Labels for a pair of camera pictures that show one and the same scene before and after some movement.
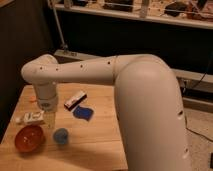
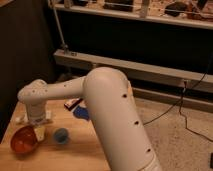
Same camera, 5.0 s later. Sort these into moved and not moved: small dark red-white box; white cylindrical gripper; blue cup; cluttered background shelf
Moved: white cylindrical gripper
Not moved: blue cup; cluttered background shelf; small dark red-white box
